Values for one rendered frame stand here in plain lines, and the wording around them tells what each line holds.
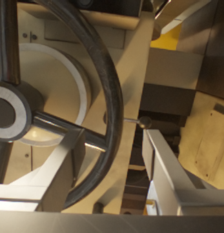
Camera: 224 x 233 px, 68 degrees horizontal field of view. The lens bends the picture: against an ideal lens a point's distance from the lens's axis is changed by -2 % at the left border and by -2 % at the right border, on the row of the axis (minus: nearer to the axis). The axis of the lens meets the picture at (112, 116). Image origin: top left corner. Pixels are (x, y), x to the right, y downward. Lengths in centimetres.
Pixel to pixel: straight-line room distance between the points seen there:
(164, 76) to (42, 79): 90
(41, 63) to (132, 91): 23
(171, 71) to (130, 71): 73
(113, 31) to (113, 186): 45
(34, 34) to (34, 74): 16
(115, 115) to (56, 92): 17
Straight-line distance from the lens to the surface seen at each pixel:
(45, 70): 36
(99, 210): 61
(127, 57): 45
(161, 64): 114
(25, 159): 60
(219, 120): 92
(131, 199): 153
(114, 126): 23
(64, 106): 36
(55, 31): 48
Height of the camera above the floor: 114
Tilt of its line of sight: 1 degrees down
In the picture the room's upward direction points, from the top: 82 degrees counter-clockwise
